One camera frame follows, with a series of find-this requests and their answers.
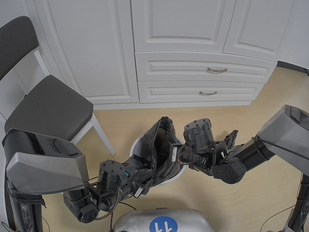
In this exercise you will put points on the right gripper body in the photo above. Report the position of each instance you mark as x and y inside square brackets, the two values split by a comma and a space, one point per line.
[179, 157]

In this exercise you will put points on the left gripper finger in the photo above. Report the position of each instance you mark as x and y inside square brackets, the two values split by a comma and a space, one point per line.
[147, 188]

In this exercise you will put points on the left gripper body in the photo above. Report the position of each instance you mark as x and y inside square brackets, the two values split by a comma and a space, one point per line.
[130, 190]

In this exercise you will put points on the black plastic bag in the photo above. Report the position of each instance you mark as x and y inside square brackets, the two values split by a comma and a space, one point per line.
[159, 144]

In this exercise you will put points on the black and white wrapper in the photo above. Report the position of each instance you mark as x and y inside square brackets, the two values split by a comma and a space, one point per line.
[231, 139]

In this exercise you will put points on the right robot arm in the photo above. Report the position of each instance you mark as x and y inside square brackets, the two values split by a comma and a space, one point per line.
[277, 139]

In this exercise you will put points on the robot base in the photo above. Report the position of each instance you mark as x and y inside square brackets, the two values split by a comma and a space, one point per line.
[135, 222]

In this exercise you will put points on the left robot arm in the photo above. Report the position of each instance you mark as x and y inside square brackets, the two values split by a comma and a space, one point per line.
[48, 163]

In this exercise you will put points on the white trash bin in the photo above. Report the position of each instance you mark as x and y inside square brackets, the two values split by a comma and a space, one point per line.
[135, 146]

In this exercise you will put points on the grey cushioned white chair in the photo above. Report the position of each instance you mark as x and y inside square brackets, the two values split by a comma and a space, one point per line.
[53, 100]

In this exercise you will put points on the white wardrobe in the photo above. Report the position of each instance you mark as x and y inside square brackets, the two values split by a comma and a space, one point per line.
[181, 13]

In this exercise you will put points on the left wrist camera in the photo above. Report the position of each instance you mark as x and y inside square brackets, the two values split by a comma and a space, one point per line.
[132, 170]

